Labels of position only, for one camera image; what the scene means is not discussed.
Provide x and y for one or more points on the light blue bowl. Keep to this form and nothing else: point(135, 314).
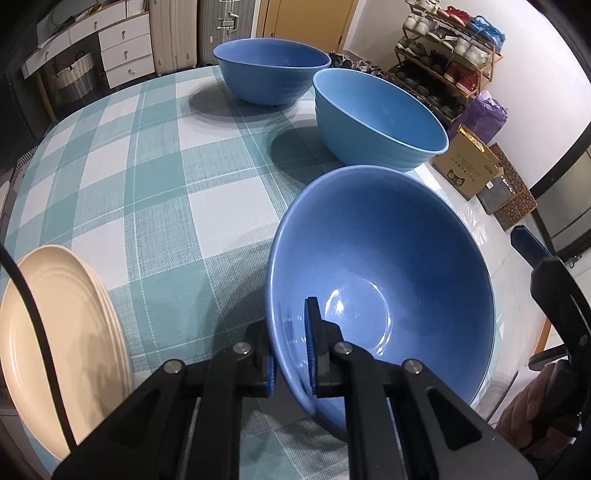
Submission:
point(378, 115)

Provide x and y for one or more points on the striped floor rug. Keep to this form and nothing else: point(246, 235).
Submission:
point(25, 157)

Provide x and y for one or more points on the rows of racked shoes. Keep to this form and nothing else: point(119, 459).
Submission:
point(457, 74)

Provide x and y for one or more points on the wooden door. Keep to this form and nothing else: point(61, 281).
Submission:
point(300, 18)

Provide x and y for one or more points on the dark blue bowl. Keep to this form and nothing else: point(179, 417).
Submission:
point(272, 60)
point(392, 258)

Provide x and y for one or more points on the silver hard suitcase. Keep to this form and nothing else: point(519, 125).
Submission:
point(231, 18)

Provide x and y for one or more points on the scattered sneakers group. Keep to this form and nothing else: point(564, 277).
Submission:
point(360, 64)

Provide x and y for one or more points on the person's right hand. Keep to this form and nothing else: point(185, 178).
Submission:
point(519, 415)

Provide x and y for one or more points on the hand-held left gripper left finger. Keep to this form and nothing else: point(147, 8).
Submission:
point(269, 371)

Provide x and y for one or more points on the beige round plate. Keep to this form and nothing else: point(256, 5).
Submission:
point(111, 308)

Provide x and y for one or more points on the beige hard suitcase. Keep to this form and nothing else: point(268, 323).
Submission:
point(175, 32)

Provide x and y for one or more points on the woven laundry basket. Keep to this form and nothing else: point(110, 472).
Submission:
point(74, 76)

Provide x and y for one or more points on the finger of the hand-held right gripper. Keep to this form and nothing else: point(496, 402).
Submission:
point(528, 242)

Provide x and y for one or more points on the brown dotted box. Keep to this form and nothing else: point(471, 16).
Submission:
point(519, 203)

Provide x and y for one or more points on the black cabinet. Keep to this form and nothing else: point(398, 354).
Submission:
point(23, 106)

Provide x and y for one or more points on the purple plastic bag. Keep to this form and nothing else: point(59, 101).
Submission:
point(485, 115)

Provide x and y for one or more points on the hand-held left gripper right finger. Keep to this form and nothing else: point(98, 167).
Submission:
point(312, 350)

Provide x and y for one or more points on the printed cardboard box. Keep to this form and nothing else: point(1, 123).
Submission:
point(461, 161)

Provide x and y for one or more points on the white drawer dresser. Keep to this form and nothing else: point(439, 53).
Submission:
point(124, 50)

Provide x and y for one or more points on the cream round plate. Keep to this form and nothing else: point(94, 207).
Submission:
point(78, 350)

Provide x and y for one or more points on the teal checked tablecloth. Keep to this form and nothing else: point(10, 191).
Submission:
point(138, 184)

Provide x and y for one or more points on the wooden shoe rack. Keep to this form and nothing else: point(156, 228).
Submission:
point(496, 60)

